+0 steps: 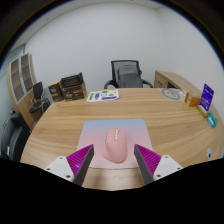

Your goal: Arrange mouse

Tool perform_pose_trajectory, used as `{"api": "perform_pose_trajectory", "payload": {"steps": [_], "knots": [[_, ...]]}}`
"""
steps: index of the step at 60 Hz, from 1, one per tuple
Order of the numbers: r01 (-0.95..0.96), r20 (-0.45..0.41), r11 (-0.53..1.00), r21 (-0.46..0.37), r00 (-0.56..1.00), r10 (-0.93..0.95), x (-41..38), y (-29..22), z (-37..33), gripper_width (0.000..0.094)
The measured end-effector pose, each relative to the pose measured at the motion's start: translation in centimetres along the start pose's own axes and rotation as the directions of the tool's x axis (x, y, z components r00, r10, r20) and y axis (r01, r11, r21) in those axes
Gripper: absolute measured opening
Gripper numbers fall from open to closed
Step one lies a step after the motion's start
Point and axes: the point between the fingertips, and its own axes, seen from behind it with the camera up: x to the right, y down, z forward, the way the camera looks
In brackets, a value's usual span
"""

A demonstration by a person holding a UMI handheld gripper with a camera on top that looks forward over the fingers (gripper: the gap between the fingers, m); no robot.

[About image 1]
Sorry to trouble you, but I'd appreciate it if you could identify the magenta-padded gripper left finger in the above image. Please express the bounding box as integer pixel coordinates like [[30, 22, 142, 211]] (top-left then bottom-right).
[[44, 143, 95, 187]]

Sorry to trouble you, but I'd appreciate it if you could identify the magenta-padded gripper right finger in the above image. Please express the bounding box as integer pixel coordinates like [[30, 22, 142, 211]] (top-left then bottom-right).
[[133, 143, 184, 186]]

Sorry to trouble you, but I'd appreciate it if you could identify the pink computer mouse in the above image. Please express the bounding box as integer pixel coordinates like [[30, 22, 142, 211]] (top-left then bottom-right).
[[101, 128, 129, 164]]

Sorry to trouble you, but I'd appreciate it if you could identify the pink-blue gradient mouse pad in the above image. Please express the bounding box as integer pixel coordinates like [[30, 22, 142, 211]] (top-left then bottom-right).
[[76, 118, 154, 170]]

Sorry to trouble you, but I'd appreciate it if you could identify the large dark printed carton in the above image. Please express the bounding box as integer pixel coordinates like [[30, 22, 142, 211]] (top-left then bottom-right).
[[60, 81, 88, 102]]

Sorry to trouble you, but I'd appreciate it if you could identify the black leather armchair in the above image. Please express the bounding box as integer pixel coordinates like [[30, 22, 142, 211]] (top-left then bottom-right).
[[0, 112, 33, 163]]

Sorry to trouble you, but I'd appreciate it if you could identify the green-white printed leaflet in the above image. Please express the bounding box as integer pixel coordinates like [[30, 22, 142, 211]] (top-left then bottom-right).
[[86, 88, 120, 102]]

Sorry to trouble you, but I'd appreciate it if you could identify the grey round printed sheet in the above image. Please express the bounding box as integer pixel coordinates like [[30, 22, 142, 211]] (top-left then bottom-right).
[[161, 87, 183, 101]]

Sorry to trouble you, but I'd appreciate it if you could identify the small tan box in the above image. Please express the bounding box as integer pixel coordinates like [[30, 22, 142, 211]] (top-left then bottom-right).
[[196, 104, 209, 119]]

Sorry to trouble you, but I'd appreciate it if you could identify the small cyan box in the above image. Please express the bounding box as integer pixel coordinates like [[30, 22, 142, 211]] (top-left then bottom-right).
[[206, 115, 217, 129]]

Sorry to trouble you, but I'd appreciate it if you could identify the small dark printed carton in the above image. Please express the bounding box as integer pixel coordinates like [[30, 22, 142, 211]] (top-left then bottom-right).
[[47, 80, 64, 102]]

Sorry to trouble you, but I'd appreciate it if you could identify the orange-brown cardboard box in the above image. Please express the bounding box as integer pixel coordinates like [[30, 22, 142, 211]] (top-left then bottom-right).
[[184, 92, 203, 108]]

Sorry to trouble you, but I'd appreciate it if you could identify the small black visitor chair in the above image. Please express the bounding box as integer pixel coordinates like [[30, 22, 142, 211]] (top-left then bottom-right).
[[29, 81, 52, 128]]

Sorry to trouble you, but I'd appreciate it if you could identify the green flat box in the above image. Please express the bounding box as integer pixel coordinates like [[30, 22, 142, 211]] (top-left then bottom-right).
[[208, 110, 220, 128]]

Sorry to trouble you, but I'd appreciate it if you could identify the flat black box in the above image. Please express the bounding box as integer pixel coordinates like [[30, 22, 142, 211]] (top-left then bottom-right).
[[60, 72, 84, 88]]

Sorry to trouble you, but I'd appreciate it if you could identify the wooden side desk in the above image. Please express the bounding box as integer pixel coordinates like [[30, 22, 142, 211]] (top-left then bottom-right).
[[153, 69, 201, 98]]

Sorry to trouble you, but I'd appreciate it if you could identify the purple standing card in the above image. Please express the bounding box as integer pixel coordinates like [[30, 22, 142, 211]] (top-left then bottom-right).
[[200, 83, 215, 112]]

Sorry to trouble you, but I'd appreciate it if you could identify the black mesh office chair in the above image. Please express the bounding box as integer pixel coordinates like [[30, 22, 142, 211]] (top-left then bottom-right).
[[103, 59, 154, 90]]

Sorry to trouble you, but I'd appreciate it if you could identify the wooden shelf unit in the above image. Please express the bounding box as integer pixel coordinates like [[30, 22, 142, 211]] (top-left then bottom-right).
[[6, 52, 43, 129]]

